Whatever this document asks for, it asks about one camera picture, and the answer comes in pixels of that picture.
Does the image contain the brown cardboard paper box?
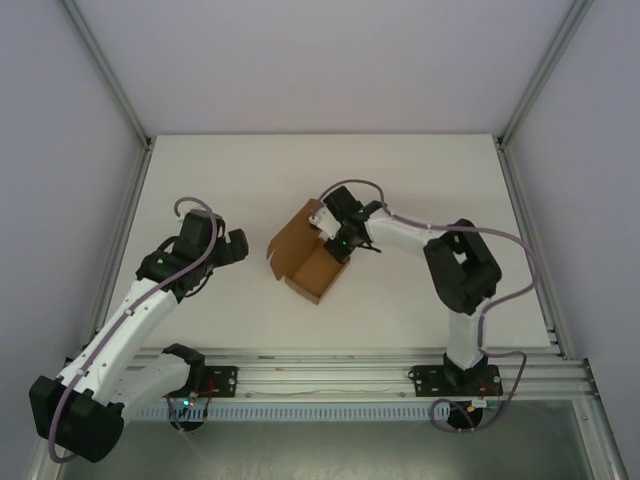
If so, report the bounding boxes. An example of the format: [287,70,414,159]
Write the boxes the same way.
[264,198,352,306]

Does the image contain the grey metal sheet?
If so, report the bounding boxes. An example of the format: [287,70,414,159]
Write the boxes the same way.
[29,399,629,480]

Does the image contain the aluminium table side rail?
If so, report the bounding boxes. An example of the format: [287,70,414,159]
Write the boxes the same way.
[79,142,154,359]
[495,138,576,362]

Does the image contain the aluminium mounting rail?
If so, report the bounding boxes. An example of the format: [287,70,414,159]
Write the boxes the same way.
[56,348,599,402]

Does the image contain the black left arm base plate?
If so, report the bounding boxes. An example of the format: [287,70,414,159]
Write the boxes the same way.
[148,364,239,399]

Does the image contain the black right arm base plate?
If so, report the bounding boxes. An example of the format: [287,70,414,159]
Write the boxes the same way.
[409,364,501,399]

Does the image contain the slotted grey cable duct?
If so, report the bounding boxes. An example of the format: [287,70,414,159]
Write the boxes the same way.
[119,403,506,423]

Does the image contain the black round cable port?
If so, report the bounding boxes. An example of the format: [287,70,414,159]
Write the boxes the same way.
[169,417,206,434]
[446,403,485,432]

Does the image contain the aluminium frame post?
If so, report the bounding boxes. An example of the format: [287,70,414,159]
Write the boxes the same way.
[497,0,597,147]
[60,0,153,149]

